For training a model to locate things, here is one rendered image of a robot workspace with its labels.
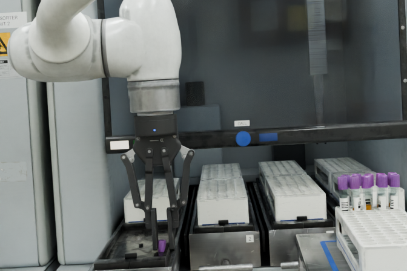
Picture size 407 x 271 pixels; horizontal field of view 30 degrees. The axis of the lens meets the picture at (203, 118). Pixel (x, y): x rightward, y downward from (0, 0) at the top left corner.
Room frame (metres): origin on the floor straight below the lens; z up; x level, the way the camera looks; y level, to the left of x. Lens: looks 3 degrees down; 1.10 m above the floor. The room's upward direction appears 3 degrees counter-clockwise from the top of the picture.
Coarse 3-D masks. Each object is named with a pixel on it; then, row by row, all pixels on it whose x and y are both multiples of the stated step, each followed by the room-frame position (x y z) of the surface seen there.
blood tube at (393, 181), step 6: (390, 174) 1.18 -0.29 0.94; (396, 174) 1.19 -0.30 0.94; (390, 180) 1.18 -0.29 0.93; (396, 180) 1.18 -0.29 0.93; (390, 186) 1.18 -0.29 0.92; (396, 186) 1.17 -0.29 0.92; (396, 192) 1.18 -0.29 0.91; (390, 198) 1.18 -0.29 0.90; (396, 198) 1.18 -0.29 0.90; (390, 204) 1.18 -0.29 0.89; (396, 204) 1.18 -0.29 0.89
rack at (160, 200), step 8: (144, 184) 1.75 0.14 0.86; (160, 184) 1.73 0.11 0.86; (176, 184) 1.72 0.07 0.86; (128, 192) 1.63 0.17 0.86; (144, 192) 1.62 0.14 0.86; (160, 192) 1.60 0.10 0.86; (176, 192) 1.82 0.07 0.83; (128, 200) 1.54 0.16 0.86; (160, 200) 1.54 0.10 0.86; (168, 200) 1.54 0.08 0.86; (128, 208) 1.54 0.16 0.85; (136, 208) 1.54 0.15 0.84; (160, 208) 1.54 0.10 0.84; (128, 216) 1.54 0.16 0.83; (136, 216) 1.54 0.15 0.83; (144, 216) 1.54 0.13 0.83; (160, 216) 1.54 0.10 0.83
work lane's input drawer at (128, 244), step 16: (128, 224) 1.53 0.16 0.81; (144, 224) 1.52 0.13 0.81; (160, 224) 1.52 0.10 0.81; (112, 240) 1.37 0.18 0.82; (128, 240) 1.43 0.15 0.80; (144, 240) 1.42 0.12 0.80; (176, 240) 1.40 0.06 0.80; (112, 256) 1.30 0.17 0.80; (128, 256) 1.22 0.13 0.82; (144, 256) 1.29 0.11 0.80; (160, 256) 1.22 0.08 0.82; (176, 256) 1.32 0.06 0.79
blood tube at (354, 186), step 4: (352, 176) 1.19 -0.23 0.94; (356, 176) 1.19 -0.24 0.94; (352, 180) 1.18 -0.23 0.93; (356, 180) 1.18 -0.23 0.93; (352, 184) 1.18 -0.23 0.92; (356, 184) 1.18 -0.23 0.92; (352, 188) 1.18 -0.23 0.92; (356, 188) 1.18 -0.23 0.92; (352, 192) 1.18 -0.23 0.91; (356, 192) 1.18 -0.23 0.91; (352, 196) 1.18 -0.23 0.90; (356, 196) 1.18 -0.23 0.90; (352, 200) 1.18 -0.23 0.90; (356, 200) 1.18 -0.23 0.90; (352, 204) 1.18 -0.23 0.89; (356, 204) 1.18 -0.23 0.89; (352, 208) 1.19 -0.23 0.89; (356, 208) 1.18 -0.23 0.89
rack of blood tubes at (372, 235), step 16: (336, 208) 1.21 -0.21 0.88; (400, 208) 1.18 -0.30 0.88; (336, 224) 1.21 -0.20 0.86; (352, 224) 1.09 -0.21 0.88; (368, 224) 1.07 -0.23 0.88; (384, 224) 1.07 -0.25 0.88; (400, 224) 1.06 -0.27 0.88; (352, 240) 1.02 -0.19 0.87; (368, 240) 0.98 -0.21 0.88; (384, 240) 0.97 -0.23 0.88; (400, 240) 0.96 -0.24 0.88; (352, 256) 1.04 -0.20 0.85; (368, 256) 0.93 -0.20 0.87; (384, 256) 0.93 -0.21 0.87; (400, 256) 0.93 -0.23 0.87
